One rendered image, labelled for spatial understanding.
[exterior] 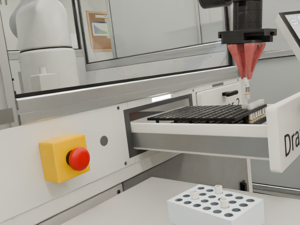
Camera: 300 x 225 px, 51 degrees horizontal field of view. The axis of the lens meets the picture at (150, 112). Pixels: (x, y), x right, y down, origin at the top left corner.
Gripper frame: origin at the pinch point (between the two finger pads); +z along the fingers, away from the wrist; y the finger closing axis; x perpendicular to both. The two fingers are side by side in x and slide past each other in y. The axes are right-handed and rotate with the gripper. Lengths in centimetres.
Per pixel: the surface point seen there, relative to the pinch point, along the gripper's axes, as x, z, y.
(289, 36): -82, -9, 14
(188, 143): 12.2, 12.7, 7.0
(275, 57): -167, 4, 46
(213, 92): -25.2, 8.1, 20.8
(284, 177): -167, 91, 36
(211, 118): 8.1, 8.0, 3.9
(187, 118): 8.1, 8.6, 9.6
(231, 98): -37.4, 12.1, 20.3
